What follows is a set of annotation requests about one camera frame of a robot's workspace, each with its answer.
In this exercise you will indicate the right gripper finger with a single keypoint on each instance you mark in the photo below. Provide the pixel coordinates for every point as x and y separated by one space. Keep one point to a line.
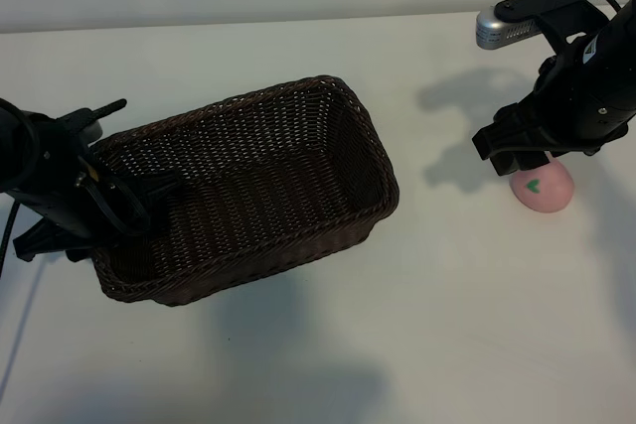
533 160
504 165

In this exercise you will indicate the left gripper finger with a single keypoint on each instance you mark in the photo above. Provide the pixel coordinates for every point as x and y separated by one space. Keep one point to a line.
79 251
141 223

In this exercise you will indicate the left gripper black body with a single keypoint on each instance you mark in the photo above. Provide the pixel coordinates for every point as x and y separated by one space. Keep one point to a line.
59 200

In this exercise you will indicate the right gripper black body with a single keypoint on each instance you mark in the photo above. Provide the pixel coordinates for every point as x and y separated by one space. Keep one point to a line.
586 98

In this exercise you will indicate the pink toy peach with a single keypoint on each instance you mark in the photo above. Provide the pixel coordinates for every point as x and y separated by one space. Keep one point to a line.
546 191

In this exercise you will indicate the dark brown wicker basket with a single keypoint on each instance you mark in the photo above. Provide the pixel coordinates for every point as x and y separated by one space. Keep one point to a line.
258 205

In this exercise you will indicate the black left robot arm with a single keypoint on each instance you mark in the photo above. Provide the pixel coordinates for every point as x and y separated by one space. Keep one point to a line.
17 146

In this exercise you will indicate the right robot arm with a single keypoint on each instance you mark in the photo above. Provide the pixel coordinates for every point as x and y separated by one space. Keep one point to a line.
627 24

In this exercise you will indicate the black left camera bracket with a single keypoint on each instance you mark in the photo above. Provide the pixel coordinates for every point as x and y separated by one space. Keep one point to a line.
69 126

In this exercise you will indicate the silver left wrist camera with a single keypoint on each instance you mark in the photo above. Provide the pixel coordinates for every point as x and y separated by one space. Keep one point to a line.
94 130

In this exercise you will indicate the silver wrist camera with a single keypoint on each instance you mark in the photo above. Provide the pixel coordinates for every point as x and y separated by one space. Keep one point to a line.
94 130
497 29

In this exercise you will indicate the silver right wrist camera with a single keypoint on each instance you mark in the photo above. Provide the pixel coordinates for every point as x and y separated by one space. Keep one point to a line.
497 29

